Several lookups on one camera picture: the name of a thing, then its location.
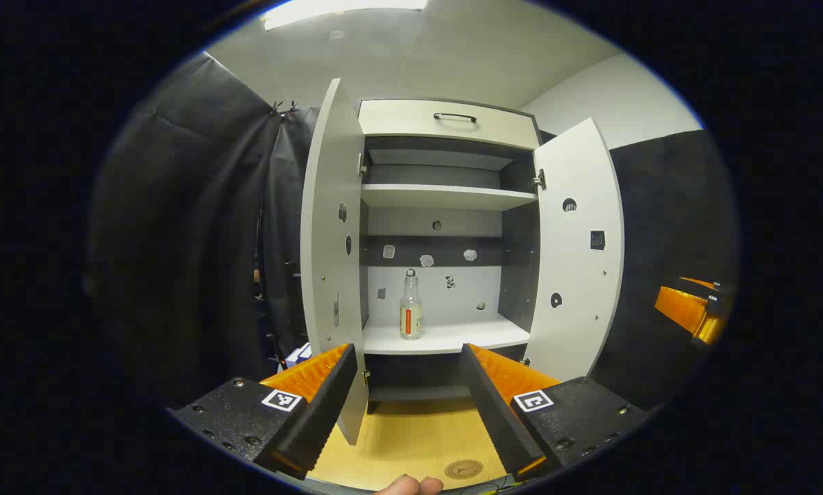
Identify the ceiling light panel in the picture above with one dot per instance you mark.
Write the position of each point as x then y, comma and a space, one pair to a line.
342, 10

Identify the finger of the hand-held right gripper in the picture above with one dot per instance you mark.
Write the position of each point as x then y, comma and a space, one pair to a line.
683, 306

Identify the grey cabinet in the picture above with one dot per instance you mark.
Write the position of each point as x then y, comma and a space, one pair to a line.
439, 240

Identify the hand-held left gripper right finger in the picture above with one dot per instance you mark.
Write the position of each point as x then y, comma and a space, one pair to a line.
497, 419

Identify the black backdrop cloth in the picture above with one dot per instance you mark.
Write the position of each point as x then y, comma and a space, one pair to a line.
191, 240

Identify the grey cabinet door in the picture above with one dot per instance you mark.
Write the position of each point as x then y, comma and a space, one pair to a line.
328, 240
576, 275

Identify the clear plastic bottle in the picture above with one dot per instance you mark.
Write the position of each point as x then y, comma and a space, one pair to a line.
411, 316

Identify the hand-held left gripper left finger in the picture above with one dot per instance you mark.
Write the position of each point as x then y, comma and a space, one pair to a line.
322, 419

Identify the grey cabinet drawer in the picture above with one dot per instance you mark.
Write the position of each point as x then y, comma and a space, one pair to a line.
411, 120

